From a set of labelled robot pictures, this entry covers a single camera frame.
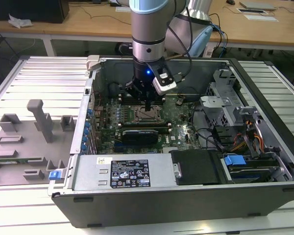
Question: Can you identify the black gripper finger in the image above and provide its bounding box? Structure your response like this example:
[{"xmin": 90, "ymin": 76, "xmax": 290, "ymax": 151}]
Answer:
[
  {"xmin": 148, "ymin": 89, "xmax": 163, "ymax": 111},
  {"xmin": 123, "ymin": 79, "xmax": 150, "ymax": 111}
]

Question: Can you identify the silver CPU plate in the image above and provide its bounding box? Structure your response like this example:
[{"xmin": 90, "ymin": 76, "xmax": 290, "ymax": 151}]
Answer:
[{"xmin": 139, "ymin": 109, "xmax": 159, "ymax": 121}]

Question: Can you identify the CPU socket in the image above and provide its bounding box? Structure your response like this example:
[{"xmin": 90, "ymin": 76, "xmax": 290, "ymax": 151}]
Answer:
[{"xmin": 131, "ymin": 105, "xmax": 164, "ymax": 124}]

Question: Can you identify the black graphics card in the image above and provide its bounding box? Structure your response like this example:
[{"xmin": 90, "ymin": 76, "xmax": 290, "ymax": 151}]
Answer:
[{"xmin": 122, "ymin": 129, "xmax": 160, "ymax": 147}]

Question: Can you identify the green motherboard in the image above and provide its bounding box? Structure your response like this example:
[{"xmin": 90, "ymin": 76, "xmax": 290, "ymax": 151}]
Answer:
[{"xmin": 92, "ymin": 94, "xmax": 204, "ymax": 156}]

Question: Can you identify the pale blue teach pendant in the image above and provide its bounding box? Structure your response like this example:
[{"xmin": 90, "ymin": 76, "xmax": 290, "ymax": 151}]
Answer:
[{"xmin": 192, "ymin": 25, "xmax": 214, "ymax": 58}]

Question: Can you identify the silver metal drive cage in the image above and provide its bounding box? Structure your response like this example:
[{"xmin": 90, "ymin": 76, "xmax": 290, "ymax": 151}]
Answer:
[{"xmin": 199, "ymin": 69, "xmax": 239, "ymax": 126}]

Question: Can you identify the wooden desk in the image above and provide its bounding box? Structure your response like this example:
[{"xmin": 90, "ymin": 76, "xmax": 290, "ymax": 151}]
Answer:
[{"xmin": 0, "ymin": 0, "xmax": 294, "ymax": 57}]

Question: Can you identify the black plastic shroud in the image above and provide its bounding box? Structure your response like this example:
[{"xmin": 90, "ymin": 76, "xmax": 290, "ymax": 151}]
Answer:
[{"xmin": 170, "ymin": 149, "xmax": 226, "ymax": 186}]

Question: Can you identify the silver power supply with label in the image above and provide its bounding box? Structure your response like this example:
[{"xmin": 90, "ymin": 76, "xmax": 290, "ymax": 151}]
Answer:
[{"xmin": 72, "ymin": 154, "xmax": 182, "ymax": 191}]

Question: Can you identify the black open PC case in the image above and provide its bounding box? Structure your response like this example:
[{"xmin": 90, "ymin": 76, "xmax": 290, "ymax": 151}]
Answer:
[{"xmin": 48, "ymin": 55, "xmax": 294, "ymax": 229}]

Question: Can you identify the grey parts rack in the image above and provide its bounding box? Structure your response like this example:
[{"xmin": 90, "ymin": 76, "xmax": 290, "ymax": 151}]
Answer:
[{"xmin": 0, "ymin": 99, "xmax": 77, "ymax": 187}]

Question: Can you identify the white sheet with dark strip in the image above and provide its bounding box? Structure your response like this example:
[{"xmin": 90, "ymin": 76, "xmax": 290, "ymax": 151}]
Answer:
[{"xmin": 237, "ymin": 7, "xmax": 268, "ymax": 15}]

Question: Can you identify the black disk drive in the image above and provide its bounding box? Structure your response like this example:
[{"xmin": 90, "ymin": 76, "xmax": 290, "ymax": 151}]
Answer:
[{"xmin": 228, "ymin": 165, "xmax": 278, "ymax": 184}]

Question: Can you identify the white flat sheet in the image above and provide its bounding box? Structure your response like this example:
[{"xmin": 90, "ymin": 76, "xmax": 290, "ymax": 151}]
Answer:
[{"xmin": 244, "ymin": 14, "xmax": 279, "ymax": 23}]

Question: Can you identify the black computer box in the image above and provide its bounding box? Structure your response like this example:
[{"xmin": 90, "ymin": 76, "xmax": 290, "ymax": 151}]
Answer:
[{"xmin": 0, "ymin": 0, "xmax": 70, "ymax": 24}]

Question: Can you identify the grey flat laptop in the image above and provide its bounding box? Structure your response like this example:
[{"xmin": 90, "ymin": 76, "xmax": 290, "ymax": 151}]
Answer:
[{"xmin": 239, "ymin": 0, "xmax": 277, "ymax": 11}]

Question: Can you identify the crumpled white paper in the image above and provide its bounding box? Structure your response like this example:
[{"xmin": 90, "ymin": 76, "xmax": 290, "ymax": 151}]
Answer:
[{"xmin": 8, "ymin": 13, "xmax": 34, "ymax": 28}]

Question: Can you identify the green RAM stick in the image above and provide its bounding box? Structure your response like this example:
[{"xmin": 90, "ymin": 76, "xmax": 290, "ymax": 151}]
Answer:
[{"xmin": 0, "ymin": 158, "xmax": 32, "ymax": 165}]

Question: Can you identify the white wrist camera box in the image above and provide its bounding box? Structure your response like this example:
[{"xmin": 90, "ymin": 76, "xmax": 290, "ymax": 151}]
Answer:
[{"xmin": 152, "ymin": 65, "xmax": 179, "ymax": 95}]

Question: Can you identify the grey case release handle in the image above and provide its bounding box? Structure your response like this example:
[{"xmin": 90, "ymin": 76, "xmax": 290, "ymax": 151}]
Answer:
[{"xmin": 85, "ymin": 55, "xmax": 101, "ymax": 72}]

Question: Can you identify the black robot wrist cable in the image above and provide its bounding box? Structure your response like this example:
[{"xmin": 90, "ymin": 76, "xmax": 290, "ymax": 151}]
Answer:
[{"xmin": 166, "ymin": 6, "xmax": 195, "ymax": 83}]

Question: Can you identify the black internal cable bundle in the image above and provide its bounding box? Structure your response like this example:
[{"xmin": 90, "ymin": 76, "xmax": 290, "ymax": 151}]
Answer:
[{"xmin": 192, "ymin": 102, "xmax": 226, "ymax": 153}]

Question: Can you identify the thin black desk cable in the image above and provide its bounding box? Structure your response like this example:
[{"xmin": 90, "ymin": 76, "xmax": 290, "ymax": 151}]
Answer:
[{"xmin": 70, "ymin": 1, "xmax": 133, "ymax": 25}]

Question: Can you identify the black hanging cable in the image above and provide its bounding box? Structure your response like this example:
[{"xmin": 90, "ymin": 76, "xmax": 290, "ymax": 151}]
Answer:
[{"xmin": 209, "ymin": 12, "xmax": 224, "ymax": 54}]

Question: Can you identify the blue cable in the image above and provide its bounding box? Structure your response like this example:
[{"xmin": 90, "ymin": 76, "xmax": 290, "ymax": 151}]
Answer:
[{"xmin": 210, "ymin": 23, "xmax": 229, "ymax": 50}]

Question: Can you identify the blue disk carrier handle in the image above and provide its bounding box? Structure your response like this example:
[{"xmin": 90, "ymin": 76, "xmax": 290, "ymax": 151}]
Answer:
[{"xmin": 223, "ymin": 155, "xmax": 247, "ymax": 170}]

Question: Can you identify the orange yellow wire bundle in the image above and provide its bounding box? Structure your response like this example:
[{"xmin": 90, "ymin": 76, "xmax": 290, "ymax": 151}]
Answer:
[{"xmin": 231, "ymin": 117, "xmax": 265, "ymax": 153}]

